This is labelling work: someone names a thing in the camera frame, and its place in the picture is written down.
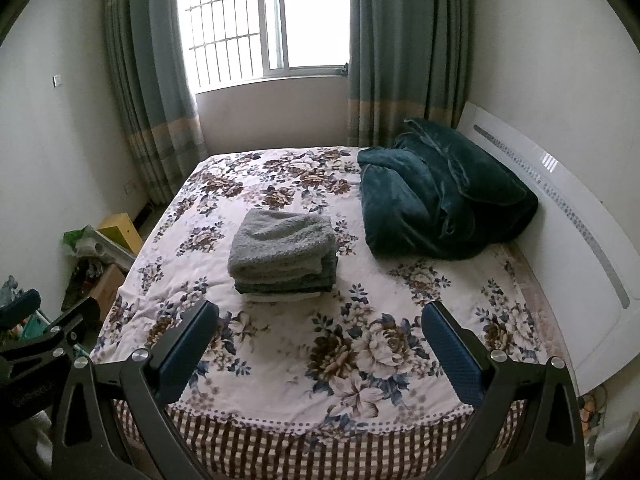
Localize grey-green curtain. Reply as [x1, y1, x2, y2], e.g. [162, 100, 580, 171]
[102, 0, 208, 206]
[346, 0, 473, 148]

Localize brown cardboard box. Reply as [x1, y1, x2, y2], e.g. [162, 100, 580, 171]
[90, 264, 126, 321]

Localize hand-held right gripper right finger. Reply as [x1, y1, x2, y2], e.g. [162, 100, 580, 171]
[422, 301, 586, 480]

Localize yellow box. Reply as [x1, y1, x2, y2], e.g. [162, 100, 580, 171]
[96, 213, 144, 255]

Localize teal plush blanket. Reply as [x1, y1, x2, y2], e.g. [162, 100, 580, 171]
[357, 118, 539, 261]

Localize green plastic bag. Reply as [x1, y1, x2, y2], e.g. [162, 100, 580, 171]
[62, 227, 93, 256]

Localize grey fleece pants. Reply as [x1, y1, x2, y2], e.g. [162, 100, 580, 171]
[227, 208, 338, 303]

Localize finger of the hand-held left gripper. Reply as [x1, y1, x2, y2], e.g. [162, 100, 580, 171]
[0, 297, 101, 361]
[0, 289, 42, 330]

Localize white headboard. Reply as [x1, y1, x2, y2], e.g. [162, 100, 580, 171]
[457, 101, 640, 396]

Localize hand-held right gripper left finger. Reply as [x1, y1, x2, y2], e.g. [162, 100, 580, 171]
[50, 300, 221, 480]

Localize floral bed sheet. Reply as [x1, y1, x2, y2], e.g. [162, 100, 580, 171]
[91, 146, 573, 436]

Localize barred window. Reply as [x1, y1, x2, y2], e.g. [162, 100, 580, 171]
[172, 0, 351, 93]

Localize brown checked bed skirt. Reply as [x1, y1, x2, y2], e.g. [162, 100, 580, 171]
[112, 395, 531, 480]

